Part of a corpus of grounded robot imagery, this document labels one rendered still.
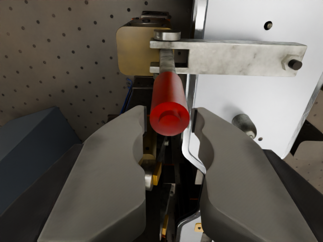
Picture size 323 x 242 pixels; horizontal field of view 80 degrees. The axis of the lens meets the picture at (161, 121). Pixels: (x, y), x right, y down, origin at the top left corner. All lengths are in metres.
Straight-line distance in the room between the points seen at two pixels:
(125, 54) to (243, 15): 0.17
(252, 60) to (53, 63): 0.59
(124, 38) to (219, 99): 0.18
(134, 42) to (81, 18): 0.40
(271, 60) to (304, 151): 0.28
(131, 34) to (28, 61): 0.53
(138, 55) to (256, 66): 0.14
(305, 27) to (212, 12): 0.13
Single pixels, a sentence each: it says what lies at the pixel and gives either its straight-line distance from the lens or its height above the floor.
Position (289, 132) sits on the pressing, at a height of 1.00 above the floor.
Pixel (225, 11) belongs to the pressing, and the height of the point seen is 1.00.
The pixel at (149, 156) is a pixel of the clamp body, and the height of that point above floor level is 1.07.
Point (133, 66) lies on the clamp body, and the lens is 0.26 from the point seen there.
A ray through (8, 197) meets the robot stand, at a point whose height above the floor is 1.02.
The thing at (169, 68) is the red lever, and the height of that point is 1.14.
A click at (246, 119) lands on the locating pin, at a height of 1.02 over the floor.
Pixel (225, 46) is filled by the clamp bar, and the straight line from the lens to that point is 0.24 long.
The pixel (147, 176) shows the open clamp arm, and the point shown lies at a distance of 0.29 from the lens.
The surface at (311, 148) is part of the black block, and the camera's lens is 0.50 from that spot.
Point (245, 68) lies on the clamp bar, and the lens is 0.25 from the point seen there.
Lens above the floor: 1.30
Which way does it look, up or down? 58 degrees down
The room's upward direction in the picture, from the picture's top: 179 degrees counter-clockwise
